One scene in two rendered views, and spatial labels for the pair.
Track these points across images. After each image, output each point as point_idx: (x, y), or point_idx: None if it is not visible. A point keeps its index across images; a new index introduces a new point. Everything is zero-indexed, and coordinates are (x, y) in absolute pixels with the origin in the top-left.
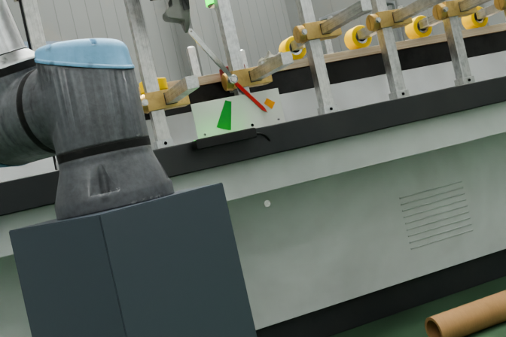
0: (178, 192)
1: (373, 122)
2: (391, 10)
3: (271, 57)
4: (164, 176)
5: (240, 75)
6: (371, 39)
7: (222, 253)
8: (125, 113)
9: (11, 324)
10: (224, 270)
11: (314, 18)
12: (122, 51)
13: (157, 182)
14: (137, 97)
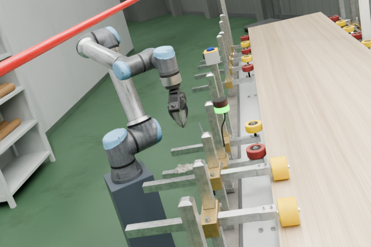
0: (113, 184)
1: None
2: (201, 212)
3: (188, 167)
4: (114, 178)
5: None
6: (281, 224)
7: (116, 205)
8: (107, 159)
9: None
10: (117, 209)
11: (208, 165)
12: (104, 144)
13: (111, 178)
14: (109, 156)
